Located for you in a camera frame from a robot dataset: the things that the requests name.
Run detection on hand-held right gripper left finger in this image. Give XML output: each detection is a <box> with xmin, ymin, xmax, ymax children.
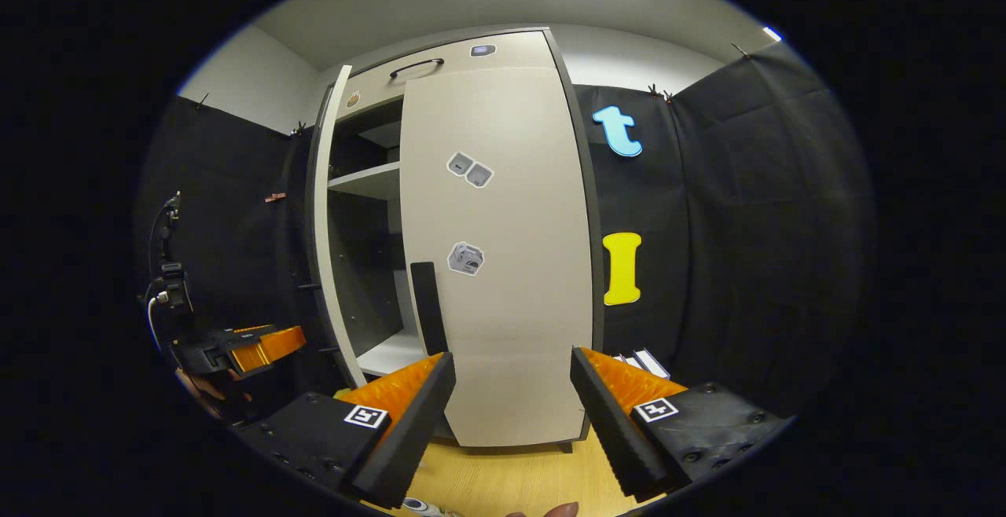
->
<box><xmin>236</xmin><ymin>352</ymin><xmax>457</xmax><ymax>510</ymax></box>

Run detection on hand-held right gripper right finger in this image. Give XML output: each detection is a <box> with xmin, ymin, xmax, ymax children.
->
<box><xmin>570</xmin><ymin>346</ymin><xmax>787</xmax><ymax>502</ymax></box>

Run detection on white green label bottle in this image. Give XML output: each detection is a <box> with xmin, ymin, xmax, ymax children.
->
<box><xmin>402</xmin><ymin>498</ymin><xmax>464</xmax><ymax>517</ymax></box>

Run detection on white cabinet door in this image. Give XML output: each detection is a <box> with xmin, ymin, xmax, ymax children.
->
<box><xmin>399</xmin><ymin>67</ymin><xmax>594</xmax><ymax>449</ymax></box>
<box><xmin>295</xmin><ymin>65</ymin><xmax>370</xmax><ymax>390</ymax></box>

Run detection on grey white cabinet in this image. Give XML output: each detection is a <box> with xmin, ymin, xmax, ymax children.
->
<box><xmin>305</xmin><ymin>27</ymin><xmax>604</xmax><ymax>455</ymax></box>

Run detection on black cable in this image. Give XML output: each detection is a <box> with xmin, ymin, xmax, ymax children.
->
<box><xmin>148</xmin><ymin>191</ymin><xmax>182</xmax><ymax>298</ymax></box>

